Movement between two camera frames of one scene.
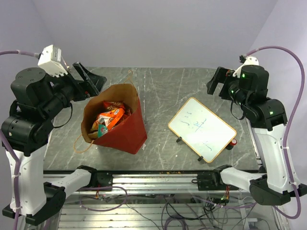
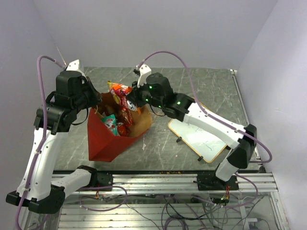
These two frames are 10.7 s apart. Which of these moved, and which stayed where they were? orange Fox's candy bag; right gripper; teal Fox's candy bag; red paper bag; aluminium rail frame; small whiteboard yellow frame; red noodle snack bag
Moved: teal Fox's candy bag; red noodle snack bag; right gripper; red paper bag; orange Fox's candy bag
Stayed: aluminium rail frame; small whiteboard yellow frame
